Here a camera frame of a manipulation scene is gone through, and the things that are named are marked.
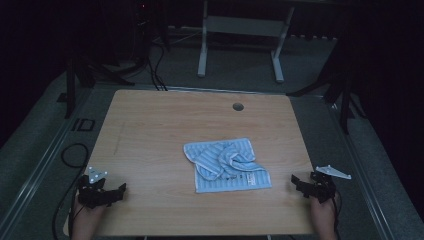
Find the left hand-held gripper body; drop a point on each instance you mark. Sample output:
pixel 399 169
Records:
pixel 90 195

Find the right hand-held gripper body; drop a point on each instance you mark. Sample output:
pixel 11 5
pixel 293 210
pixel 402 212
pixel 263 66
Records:
pixel 322 188

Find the blue striped towel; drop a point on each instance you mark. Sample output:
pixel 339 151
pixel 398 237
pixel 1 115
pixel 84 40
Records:
pixel 230 166

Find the person's left hand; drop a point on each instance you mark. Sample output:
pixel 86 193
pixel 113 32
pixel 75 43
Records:
pixel 87 216

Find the person's right hand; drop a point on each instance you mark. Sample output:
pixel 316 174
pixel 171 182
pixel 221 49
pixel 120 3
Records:
pixel 326 213

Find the black metal stand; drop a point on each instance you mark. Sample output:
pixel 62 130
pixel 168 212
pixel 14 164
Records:
pixel 70 86
pixel 345 100

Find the metal floor rail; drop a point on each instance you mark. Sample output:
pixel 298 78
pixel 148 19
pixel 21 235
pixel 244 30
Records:
pixel 206 89
pixel 366 186
pixel 36 173

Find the black floor bracket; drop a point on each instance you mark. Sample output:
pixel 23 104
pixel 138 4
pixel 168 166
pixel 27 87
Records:
pixel 83 124

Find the white metal table frame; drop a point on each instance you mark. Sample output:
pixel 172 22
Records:
pixel 241 26

